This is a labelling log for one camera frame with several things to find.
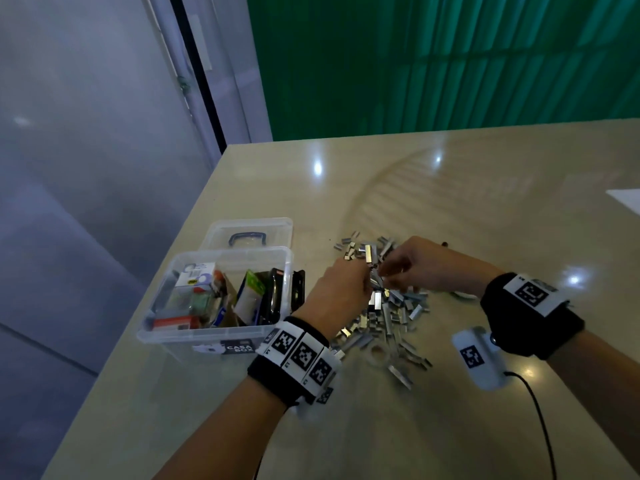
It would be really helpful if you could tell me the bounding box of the person's right hand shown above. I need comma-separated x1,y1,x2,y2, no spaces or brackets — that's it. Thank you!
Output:
378,235,504,296

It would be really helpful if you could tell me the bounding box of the person's left hand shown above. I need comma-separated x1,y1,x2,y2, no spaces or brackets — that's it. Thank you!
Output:
290,257,376,341

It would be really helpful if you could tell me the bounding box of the pile of metal staple strips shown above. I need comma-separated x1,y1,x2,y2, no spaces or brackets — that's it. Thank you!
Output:
330,233,451,391

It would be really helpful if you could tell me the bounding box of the small clear tape roll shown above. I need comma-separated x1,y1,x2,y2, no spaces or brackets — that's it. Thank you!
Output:
362,341,391,368

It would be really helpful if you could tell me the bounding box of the yellow sticky notepad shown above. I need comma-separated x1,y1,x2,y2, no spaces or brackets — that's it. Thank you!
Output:
235,271,266,326

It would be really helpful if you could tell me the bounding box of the small white staple box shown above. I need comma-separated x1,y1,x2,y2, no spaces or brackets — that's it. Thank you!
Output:
175,263,221,291

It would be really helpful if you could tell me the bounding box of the red stapler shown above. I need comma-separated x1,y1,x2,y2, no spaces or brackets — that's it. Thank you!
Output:
152,315,201,330

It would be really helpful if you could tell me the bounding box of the transparent storage box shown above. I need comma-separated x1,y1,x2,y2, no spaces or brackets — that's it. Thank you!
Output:
137,247,307,358

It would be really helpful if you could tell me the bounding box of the person's left forearm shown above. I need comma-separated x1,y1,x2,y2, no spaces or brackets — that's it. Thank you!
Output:
155,375,291,480

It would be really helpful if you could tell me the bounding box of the person's right forearm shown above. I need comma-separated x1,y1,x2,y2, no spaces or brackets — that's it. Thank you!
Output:
548,329,640,471

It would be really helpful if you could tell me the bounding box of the black marker wristband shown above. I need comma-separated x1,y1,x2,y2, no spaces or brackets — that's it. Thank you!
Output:
248,317,343,406
482,273,586,358

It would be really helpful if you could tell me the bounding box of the transparent box lid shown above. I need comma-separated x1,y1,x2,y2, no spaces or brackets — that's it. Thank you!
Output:
203,217,294,252

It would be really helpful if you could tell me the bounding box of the white paper sheet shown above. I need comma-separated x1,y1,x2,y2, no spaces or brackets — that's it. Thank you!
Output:
605,187,640,216

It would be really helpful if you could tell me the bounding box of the green curtain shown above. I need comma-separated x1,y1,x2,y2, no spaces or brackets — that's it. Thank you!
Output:
247,0,640,141

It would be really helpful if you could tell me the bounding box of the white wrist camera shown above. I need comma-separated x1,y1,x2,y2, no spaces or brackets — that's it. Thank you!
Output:
300,379,336,411
452,327,509,391

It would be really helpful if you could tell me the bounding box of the black camera cable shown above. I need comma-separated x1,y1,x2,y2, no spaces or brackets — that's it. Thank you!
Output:
505,369,556,480

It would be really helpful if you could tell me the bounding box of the black window post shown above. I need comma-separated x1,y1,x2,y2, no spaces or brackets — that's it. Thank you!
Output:
168,0,229,154

